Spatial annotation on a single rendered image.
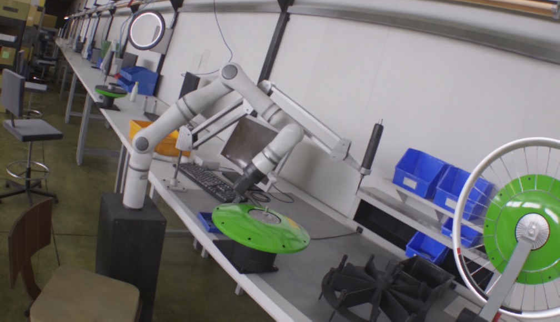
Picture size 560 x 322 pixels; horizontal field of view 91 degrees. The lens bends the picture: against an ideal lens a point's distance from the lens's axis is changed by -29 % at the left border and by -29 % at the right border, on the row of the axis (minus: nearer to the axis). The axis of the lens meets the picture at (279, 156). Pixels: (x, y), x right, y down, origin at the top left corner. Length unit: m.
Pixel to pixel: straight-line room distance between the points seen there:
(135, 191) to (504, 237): 1.30
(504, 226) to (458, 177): 0.71
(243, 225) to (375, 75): 1.26
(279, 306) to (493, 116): 1.22
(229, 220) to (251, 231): 0.08
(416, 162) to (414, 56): 0.56
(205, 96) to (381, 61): 1.05
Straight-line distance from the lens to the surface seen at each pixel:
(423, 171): 1.78
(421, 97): 1.86
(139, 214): 1.49
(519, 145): 1.07
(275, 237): 1.05
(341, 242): 1.64
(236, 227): 1.05
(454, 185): 1.71
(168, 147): 2.09
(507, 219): 1.05
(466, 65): 1.81
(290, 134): 1.26
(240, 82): 1.31
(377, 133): 1.32
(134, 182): 1.46
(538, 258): 1.05
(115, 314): 1.30
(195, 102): 1.35
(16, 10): 6.03
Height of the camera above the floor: 1.50
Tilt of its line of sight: 11 degrees down
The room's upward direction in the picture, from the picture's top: 17 degrees clockwise
